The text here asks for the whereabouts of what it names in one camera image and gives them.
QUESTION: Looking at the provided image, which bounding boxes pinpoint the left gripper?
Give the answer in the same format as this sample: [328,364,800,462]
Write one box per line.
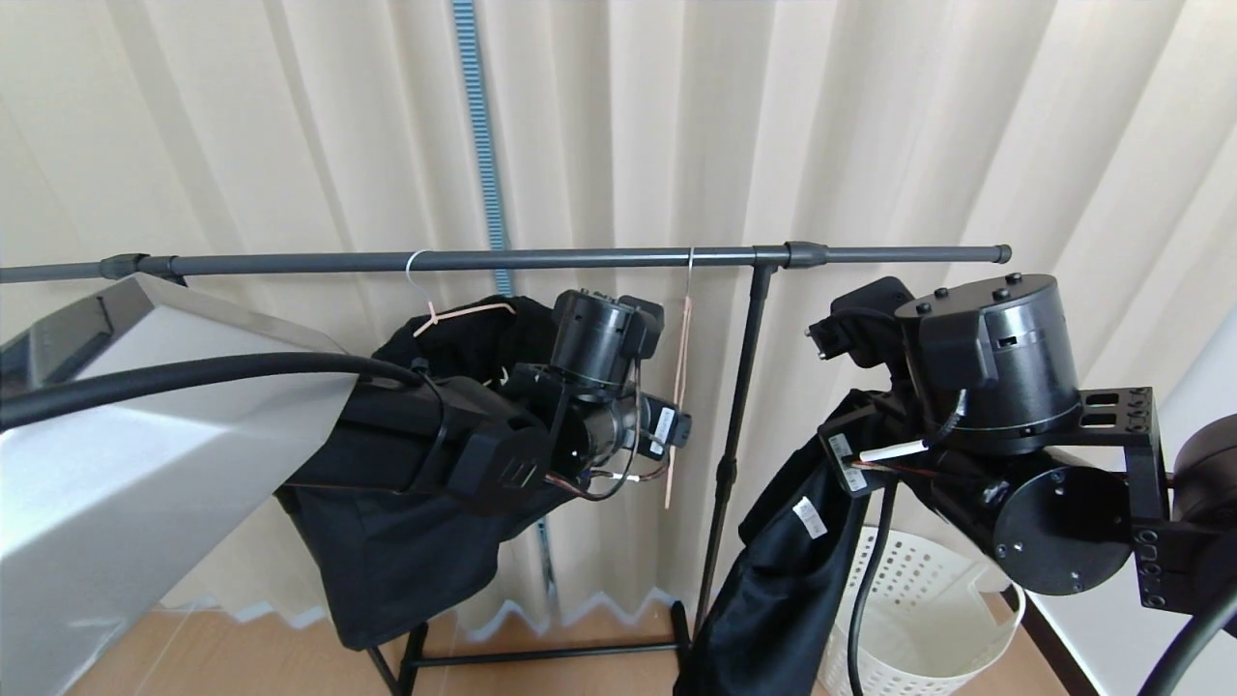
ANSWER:
[570,391,692,475]

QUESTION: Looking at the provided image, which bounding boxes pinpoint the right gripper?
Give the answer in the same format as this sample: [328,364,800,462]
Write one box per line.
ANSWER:
[820,387,958,496]

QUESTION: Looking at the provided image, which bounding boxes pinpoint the pink clothes hanger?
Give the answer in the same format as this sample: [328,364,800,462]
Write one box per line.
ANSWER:
[663,247,697,510]
[406,249,518,339]

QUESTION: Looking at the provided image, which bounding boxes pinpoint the black garment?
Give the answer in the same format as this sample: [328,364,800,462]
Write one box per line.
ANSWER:
[674,387,929,696]

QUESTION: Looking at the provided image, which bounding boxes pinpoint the black shorts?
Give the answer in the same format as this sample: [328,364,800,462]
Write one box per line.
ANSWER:
[275,295,619,651]

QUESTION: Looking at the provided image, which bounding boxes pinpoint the black clothes rack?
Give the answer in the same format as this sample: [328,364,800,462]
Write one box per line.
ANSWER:
[0,242,1013,696]

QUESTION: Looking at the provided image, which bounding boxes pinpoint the white laundry basket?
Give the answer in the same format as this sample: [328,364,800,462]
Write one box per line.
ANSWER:
[821,527,1025,696]

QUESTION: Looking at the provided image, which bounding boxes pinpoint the beige curtain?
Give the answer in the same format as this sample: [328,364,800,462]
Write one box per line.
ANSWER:
[0,0,1237,639]

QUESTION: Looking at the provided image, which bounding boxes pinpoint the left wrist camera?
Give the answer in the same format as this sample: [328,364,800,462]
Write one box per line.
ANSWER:
[618,295,666,361]

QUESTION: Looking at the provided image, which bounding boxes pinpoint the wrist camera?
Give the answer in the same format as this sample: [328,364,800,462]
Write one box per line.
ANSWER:
[807,277,917,370]
[618,295,666,361]

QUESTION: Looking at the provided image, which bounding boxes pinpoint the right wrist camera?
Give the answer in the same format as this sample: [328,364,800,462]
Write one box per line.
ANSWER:
[807,277,917,370]

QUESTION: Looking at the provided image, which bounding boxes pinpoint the black cable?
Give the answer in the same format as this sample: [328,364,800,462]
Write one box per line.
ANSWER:
[1138,580,1237,696]
[0,351,455,484]
[847,478,900,696]

